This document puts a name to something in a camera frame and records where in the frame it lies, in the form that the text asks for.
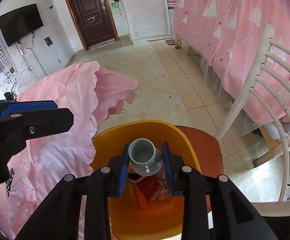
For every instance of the white slatted chair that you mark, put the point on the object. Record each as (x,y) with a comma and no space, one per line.
(265,61)

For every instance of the white louvered wardrobe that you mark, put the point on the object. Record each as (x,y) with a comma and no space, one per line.
(147,19)

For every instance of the red knitted sock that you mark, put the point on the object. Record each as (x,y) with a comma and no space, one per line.
(148,189)

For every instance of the orange plastic bin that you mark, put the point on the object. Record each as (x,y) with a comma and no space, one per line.
(207,151)

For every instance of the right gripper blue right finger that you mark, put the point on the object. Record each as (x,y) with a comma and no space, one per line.
(214,208)

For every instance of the pink bed sheet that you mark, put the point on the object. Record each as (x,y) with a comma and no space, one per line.
(92,93)

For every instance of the small doormat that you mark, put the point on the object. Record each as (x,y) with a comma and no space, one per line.
(170,42)

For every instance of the eye chart poster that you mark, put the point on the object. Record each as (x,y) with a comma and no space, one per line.
(6,63)

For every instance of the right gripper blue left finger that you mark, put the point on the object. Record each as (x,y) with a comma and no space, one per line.
(57,217)

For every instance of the yellow plastic chair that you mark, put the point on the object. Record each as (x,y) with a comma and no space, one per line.
(138,214)

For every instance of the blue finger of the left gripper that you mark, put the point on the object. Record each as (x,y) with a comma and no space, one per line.
(36,124)
(17,107)

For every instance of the black wall television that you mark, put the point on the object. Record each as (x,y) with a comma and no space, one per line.
(20,22)

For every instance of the dark brown door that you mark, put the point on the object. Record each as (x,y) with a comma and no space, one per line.
(93,21)

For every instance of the pink tree pattern curtain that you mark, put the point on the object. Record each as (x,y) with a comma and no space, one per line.
(227,33)

